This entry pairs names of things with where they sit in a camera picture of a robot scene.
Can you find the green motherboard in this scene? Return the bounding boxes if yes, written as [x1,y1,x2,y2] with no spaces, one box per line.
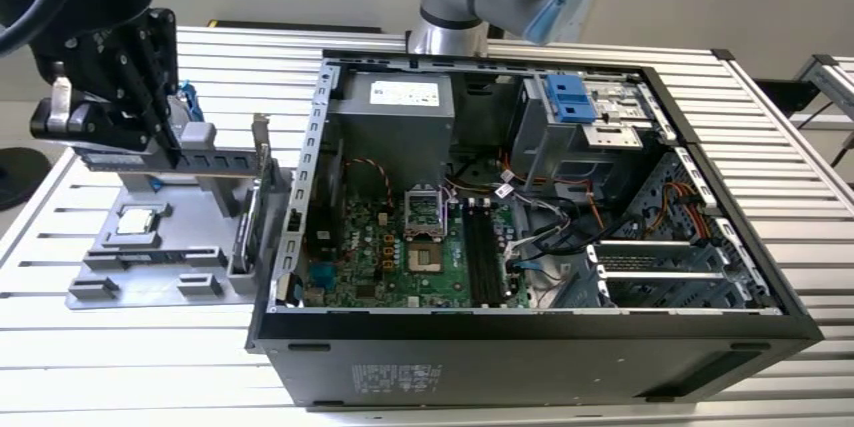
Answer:
[303,194,535,309]

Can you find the neighbouring slatted metal table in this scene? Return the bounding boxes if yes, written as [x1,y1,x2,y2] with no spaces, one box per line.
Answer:
[790,53,854,131]

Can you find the black graphics card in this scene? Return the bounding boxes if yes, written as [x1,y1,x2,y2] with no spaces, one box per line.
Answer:
[229,114,281,278]

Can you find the thick black cable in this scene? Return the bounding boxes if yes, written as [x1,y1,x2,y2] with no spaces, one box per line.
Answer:
[523,196,646,261]

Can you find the silver CPU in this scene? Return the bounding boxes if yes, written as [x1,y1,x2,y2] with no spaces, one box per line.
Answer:
[116,207,159,237]

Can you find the CPU socket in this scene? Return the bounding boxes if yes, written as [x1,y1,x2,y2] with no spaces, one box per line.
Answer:
[407,241,447,274]

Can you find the black table bracket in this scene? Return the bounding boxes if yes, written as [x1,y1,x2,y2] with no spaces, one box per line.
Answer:
[751,77,820,113]

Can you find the black case fan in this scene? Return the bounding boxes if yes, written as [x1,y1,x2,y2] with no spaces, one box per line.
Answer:
[307,139,347,251]

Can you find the silver expansion slot cover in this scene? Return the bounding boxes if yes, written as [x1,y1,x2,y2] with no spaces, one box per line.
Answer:
[596,270,728,282]
[590,239,699,253]

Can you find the metal socket cover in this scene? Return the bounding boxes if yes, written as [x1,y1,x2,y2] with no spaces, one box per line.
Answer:
[403,181,447,242]

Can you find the thin orange data cable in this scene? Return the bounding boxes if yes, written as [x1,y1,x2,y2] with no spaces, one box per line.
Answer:
[523,176,607,229]

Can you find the blue disk bay latch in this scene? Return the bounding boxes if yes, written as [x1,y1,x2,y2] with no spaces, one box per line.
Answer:
[544,75,596,124]

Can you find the wire locking lever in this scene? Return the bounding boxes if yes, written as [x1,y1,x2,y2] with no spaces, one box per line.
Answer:
[437,185,452,244]

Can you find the grey parts rack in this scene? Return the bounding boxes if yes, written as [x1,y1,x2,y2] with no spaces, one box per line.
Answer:
[62,121,295,311]

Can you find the grey power supply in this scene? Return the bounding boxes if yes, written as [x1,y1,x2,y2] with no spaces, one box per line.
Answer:
[331,71,457,176]

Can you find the black PC case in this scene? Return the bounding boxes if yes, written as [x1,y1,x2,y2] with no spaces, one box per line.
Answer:
[243,49,826,408]

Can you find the grey wire bundle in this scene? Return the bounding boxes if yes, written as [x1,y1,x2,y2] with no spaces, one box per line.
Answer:
[503,196,575,256]

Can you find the twisted fan wire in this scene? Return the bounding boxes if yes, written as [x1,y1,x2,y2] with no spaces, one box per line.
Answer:
[343,156,396,211]

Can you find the orange yellow power wires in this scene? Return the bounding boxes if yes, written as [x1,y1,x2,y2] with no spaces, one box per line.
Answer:
[656,180,712,248]

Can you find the black RAM slot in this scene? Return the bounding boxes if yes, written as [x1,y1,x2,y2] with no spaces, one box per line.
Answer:
[487,198,507,307]
[461,198,481,307]
[479,198,497,307]
[469,198,489,307]

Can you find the black round floor base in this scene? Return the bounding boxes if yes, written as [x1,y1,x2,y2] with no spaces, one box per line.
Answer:
[0,146,52,212]

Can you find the metal drive cage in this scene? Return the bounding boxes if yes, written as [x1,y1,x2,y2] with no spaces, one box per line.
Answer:
[507,71,672,198]

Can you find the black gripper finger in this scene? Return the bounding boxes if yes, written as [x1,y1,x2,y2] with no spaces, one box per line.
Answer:
[62,9,181,158]
[29,77,179,171]

